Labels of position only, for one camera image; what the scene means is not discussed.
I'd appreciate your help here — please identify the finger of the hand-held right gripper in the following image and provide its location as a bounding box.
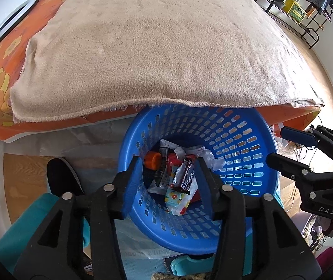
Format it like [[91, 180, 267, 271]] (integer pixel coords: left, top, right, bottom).
[[280, 125, 333, 156], [266, 152, 333, 190]]

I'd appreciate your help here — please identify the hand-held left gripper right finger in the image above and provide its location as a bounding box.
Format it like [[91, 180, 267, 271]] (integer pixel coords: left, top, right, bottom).
[[195, 157, 321, 280]]

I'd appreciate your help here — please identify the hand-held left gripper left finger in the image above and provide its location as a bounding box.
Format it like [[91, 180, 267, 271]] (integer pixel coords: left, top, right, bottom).
[[13, 155, 144, 280]]

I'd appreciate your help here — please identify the brown chocolate bar wrapper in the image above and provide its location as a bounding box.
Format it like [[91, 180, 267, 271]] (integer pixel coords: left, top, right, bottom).
[[169, 157, 196, 194]]

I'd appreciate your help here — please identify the clear plastic wrap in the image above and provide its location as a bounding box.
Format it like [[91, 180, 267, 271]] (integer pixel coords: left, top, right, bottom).
[[174, 147, 225, 171]]

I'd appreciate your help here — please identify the orange plastic cap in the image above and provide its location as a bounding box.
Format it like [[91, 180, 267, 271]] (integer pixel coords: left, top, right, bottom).
[[144, 151, 162, 170]]

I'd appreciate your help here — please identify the teal printed snack packet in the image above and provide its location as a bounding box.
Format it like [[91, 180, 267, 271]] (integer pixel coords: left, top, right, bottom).
[[164, 181, 198, 216]]

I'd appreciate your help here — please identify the red medicine box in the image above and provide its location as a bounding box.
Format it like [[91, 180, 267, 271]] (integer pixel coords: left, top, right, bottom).
[[166, 153, 198, 178]]

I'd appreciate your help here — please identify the blue plastic laundry basket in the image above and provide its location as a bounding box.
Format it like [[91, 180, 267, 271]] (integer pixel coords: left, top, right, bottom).
[[118, 103, 281, 254]]

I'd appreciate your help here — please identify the clear plastic sheet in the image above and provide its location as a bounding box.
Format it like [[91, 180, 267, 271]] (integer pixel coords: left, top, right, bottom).
[[3, 119, 173, 260]]

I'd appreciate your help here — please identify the black shoe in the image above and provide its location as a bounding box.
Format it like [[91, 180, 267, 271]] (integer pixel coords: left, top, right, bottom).
[[47, 157, 84, 197]]

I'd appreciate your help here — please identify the teal plastic container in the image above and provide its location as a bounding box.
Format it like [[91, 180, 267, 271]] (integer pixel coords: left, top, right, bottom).
[[169, 254, 216, 276]]

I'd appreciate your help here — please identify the leopard print cloth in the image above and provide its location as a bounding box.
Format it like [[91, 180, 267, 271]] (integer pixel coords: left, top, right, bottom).
[[152, 272, 214, 280]]

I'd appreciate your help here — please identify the black drying rack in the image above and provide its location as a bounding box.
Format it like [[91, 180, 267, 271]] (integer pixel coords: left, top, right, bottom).
[[267, 0, 333, 49]]

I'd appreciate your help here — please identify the teal plastic stool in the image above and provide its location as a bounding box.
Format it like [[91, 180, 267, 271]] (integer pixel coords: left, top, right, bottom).
[[0, 192, 91, 269]]

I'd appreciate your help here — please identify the yellow green box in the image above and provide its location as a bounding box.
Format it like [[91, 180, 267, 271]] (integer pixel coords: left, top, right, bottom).
[[283, 0, 307, 24]]

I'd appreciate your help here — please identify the beige fleece blanket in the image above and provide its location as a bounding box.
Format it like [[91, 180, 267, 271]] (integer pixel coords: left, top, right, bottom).
[[10, 0, 325, 123]]

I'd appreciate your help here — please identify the white ring light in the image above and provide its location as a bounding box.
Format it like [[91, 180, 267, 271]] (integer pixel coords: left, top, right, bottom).
[[0, 0, 37, 50]]

